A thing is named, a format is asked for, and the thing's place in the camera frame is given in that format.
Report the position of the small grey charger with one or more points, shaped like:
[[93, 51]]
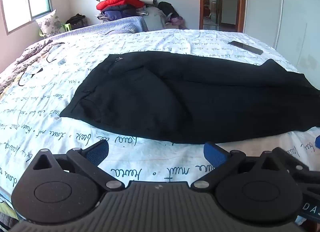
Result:
[[61, 62]]

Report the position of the blue striped blanket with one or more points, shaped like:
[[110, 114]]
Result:
[[125, 23]]

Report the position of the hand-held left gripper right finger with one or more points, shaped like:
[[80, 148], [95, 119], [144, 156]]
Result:
[[215, 154]]

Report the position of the zebra print blanket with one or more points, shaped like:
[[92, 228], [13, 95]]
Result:
[[32, 50]]

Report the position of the black pants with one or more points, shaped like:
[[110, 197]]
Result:
[[175, 97]]

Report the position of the dark clothes heap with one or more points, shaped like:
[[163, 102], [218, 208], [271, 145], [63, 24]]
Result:
[[77, 20]]

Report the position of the red puffer jacket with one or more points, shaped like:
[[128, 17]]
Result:
[[120, 1]]

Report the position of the window with green frame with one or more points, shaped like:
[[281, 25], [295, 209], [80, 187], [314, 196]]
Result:
[[17, 2]]

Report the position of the grey cloth bundle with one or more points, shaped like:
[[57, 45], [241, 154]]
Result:
[[155, 19]]

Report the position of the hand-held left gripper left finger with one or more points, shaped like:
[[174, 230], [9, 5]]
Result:
[[98, 150]]

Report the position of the white script-printed bedsheet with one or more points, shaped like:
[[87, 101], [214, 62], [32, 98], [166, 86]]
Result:
[[155, 40]]

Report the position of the floral pillow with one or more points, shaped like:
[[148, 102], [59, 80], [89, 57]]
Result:
[[50, 23]]

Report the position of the purple cloth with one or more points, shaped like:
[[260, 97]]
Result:
[[177, 21]]

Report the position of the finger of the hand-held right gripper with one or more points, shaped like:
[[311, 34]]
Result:
[[291, 158]]

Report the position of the black bag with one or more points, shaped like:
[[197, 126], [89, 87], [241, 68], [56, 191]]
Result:
[[167, 8]]

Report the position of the navy jacket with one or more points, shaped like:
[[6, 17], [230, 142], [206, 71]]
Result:
[[117, 14]]

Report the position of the black smartphone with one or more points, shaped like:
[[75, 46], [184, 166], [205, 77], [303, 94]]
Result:
[[246, 47]]

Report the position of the white wardrobe with flower stickers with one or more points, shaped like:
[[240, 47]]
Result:
[[287, 17]]

